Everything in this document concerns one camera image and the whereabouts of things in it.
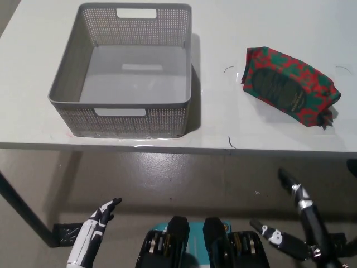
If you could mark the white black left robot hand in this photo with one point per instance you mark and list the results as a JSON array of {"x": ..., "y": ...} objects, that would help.
[{"x": 89, "y": 234}]

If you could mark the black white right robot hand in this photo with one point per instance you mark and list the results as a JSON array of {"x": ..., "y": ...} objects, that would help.
[{"x": 309, "y": 215}]

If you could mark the red green coffee bean bag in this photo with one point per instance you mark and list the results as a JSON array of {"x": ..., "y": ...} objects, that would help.
[{"x": 279, "y": 83}]

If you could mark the dark table leg stub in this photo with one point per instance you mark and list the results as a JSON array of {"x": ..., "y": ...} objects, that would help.
[{"x": 352, "y": 167}]

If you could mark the black slanted table leg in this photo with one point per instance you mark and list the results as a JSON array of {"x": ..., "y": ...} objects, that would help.
[{"x": 25, "y": 212}]

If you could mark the black teal robot body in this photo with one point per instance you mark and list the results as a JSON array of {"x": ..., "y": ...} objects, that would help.
[{"x": 175, "y": 231}]

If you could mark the grey perforated plastic basket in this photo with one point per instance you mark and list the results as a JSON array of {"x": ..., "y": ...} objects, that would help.
[{"x": 125, "y": 123}]

